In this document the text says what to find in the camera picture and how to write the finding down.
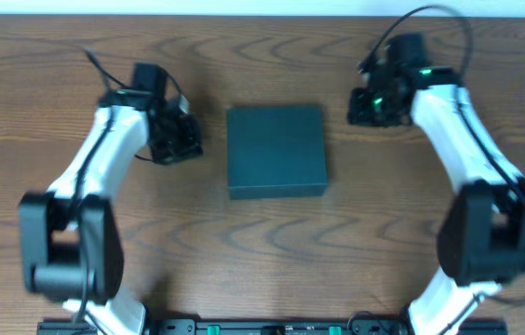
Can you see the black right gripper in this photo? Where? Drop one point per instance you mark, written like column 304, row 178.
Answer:
column 367, row 110

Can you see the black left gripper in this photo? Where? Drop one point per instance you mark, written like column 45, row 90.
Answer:
column 179, row 140

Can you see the black box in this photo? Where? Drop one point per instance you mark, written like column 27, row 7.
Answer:
column 275, row 152

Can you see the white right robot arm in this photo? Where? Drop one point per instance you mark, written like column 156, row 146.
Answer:
column 481, row 243

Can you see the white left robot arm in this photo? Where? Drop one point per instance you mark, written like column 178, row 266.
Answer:
column 70, row 247

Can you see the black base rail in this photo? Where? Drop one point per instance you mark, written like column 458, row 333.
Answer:
column 362, row 326

